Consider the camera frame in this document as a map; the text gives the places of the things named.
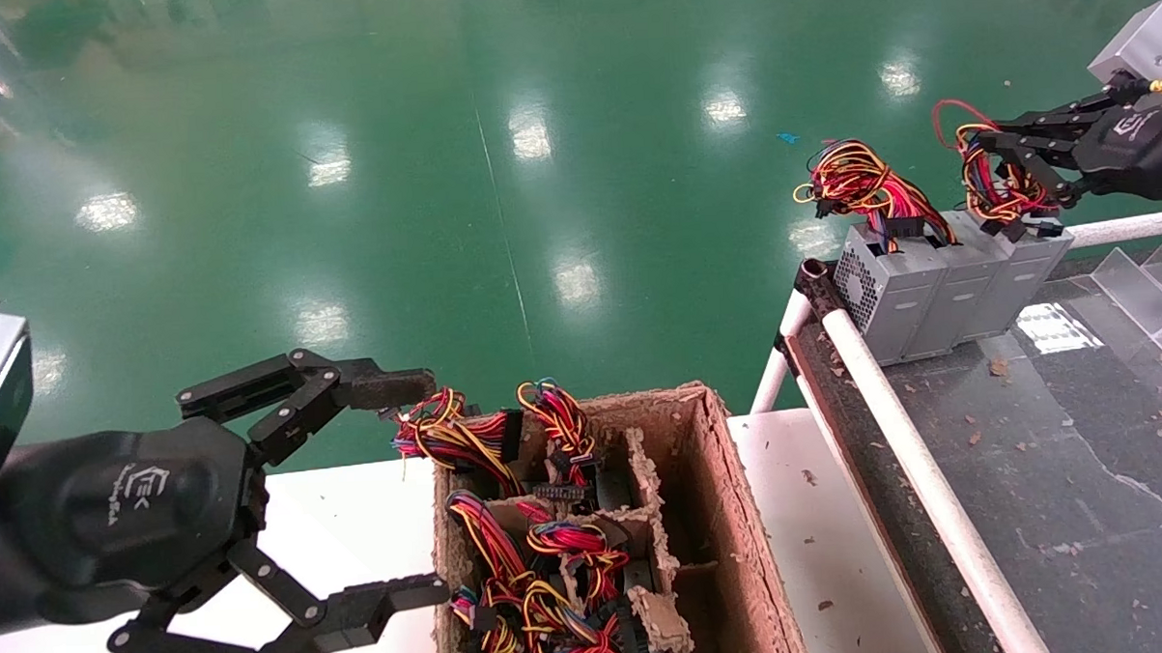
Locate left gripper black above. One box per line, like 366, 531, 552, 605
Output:
0, 344, 454, 653

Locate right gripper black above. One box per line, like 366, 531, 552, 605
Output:
977, 90, 1162, 211

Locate grey power supply coloured cables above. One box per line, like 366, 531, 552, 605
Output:
445, 487, 535, 603
521, 576, 651, 653
901, 208, 1013, 359
515, 376, 606, 508
931, 95, 1080, 344
390, 384, 530, 500
526, 516, 655, 602
451, 584, 527, 653
792, 133, 960, 370

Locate clear acrylic divider tray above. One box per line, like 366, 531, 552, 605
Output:
1091, 239, 1162, 391

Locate conveyor with white tube rails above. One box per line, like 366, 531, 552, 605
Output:
744, 208, 1162, 653

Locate brown pulp cardboard box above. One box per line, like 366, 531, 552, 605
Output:
425, 377, 813, 653

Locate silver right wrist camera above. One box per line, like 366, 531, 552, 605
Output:
1086, 0, 1162, 92

